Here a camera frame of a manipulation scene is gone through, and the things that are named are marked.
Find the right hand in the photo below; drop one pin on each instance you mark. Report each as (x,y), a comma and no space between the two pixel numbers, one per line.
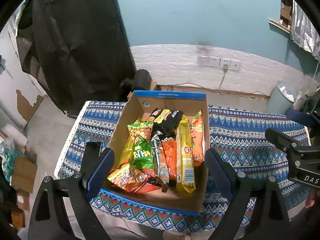
(311,198)

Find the red orange snack bag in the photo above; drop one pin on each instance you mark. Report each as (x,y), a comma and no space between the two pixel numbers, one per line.
(150,185)

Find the orange black octopus snack bag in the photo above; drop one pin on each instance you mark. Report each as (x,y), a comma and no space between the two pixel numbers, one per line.
(170,151)

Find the black fan heater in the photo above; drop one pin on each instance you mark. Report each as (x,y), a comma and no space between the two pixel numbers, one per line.
(141,81)

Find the black yellow snack bag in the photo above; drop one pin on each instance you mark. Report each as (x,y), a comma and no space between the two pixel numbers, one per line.
(165,121)

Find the red noodle snack bag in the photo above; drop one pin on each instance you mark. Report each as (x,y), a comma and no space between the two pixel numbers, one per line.
(128,178)

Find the grey waste bin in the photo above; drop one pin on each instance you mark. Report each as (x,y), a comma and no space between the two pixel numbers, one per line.
(282,98)

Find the blue cardboard box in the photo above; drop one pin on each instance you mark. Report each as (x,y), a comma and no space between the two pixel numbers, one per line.
(138,109)

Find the patterned blue tablecloth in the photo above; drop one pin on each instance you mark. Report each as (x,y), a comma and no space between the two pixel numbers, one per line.
(237,135)

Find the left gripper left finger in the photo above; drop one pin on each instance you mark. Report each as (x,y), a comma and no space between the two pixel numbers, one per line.
(85,185)

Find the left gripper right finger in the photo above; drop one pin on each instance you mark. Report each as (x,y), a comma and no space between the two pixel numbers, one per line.
(236,187)

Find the white wall socket strip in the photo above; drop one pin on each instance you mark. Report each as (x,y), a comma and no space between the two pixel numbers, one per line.
(216,62)

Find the orange chip bag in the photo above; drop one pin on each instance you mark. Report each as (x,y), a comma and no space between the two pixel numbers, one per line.
(197,136)

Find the green pea snack bag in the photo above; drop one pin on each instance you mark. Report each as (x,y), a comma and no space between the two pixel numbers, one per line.
(140,134)

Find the black clothes rack cover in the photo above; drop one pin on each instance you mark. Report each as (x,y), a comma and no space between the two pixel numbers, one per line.
(77,50)

